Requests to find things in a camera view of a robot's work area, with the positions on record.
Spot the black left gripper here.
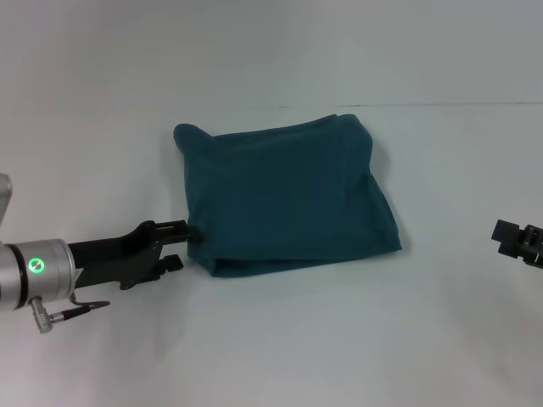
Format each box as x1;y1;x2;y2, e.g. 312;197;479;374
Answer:
66;219;204;293

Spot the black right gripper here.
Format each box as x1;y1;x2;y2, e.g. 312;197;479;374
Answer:
490;219;543;269

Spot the teal blue t-shirt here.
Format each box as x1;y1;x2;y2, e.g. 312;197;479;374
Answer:
171;112;403;280

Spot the dark red gripper cable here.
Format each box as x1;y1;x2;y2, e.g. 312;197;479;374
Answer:
48;292;112;322

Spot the silver cable connector plug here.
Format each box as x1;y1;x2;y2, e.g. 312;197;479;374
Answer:
27;295;55;335

